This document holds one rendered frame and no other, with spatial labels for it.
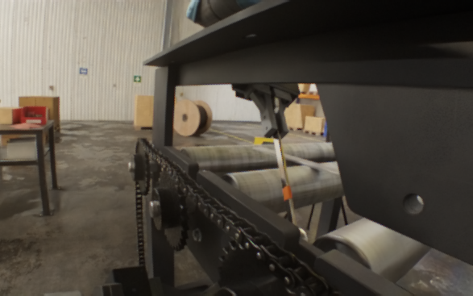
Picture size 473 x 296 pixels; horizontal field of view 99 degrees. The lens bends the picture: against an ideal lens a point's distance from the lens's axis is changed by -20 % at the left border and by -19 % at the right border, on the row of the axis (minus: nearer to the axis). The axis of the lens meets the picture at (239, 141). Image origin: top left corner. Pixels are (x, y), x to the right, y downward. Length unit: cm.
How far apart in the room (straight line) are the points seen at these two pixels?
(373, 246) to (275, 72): 26
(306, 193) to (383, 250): 32
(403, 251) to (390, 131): 24
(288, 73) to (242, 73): 10
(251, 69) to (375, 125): 21
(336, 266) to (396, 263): 16
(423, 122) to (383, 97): 4
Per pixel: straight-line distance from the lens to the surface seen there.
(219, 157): 81
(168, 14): 1082
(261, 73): 35
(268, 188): 56
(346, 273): 25
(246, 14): 26
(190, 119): 672
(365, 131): 23
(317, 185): 67
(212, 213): 31
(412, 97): 21
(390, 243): 40
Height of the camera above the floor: 108
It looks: 9 degrees down
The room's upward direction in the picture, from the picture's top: 5 degrees clockwise
